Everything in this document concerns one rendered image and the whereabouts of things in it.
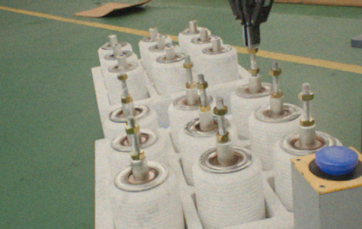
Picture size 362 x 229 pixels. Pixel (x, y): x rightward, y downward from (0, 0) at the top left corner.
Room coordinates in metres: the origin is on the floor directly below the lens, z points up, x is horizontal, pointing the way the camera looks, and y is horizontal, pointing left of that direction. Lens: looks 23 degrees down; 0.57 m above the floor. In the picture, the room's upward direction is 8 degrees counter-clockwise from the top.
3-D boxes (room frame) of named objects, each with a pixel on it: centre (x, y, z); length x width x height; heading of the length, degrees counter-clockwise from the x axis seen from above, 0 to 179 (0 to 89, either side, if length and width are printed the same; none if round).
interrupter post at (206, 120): (0.69, -0.04, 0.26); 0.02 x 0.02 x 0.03
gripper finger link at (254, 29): (0.80, -0.15, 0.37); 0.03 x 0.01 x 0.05; 19
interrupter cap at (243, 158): (0.57, -0.05, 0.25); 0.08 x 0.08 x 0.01
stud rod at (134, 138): (0.56, 0.07, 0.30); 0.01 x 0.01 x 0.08; 78
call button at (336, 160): (0.41, -0.15, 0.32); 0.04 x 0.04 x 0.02
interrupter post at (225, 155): (0.57, -0.05, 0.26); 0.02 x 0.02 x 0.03
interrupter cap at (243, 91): (0.82, -0.14, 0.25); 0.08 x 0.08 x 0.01
